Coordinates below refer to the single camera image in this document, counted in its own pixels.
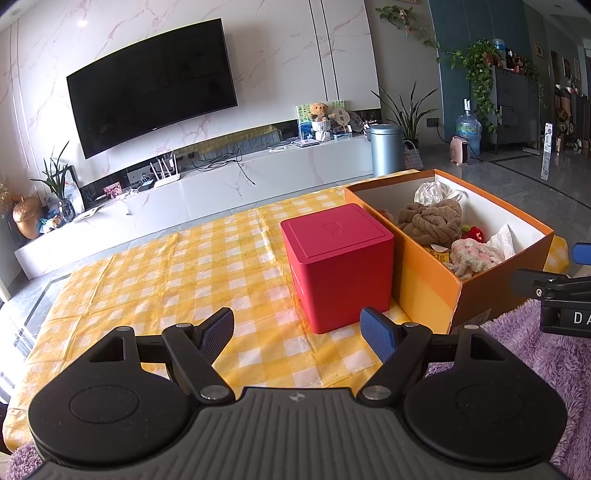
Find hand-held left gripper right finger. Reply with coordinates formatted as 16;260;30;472
358;307;518;403

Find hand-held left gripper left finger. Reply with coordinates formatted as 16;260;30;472
74;307;235;404

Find white cloth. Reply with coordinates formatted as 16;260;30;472
487;224;517;260

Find pink white knit piece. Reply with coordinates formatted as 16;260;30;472
447;239;504;280

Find orange cardboard box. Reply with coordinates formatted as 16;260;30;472
344;168;555;335

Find brown knit knot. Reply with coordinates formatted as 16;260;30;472
397;199;463;245

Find plastic white bundle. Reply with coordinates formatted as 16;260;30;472
414;181;458;205

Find purple fluffy blanket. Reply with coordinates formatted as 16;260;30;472
7;300;591;480

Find red cube box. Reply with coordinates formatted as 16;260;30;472
280;203;395;335

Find yellow checkered tablecloth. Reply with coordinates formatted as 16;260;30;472
2;171;568;457

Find white standing strip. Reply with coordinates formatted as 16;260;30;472
541;122;555;181

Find white marble television console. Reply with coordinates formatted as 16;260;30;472
14;136;375;280

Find pink heater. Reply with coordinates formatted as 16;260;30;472
450;136;472;165

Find dark grey cabinet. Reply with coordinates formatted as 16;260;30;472
489;67;541;145

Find white router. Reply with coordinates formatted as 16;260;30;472
148;157;183;188

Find blue water bottle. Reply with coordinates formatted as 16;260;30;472
455;98;482;151

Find woven basket bag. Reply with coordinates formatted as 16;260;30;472
404;141;423;171

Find silver trash can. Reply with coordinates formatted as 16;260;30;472
368;124;404;177

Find long-leaf floor plant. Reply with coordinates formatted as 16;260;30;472
372;83;437;148

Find trailing pothos plant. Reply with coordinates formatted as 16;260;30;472
443;39;502;132

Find green plant in glass vase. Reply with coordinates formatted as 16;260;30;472
31;141;77;222

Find gold round vase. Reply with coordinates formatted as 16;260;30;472
12;196;44;240

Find teddy bear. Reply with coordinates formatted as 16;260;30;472
308;102;334;141

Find green picture board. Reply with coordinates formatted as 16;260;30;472
296;99;347;139

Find dried flower bunch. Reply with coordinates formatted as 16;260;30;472
0;180;17;215

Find hanging vine plant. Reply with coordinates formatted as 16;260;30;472
375;4;444;51

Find black cables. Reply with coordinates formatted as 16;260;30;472
198;143;257;185

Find black picture frame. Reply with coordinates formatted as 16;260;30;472
62;165;86;214

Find black wall television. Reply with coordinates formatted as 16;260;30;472
66;18;238;160

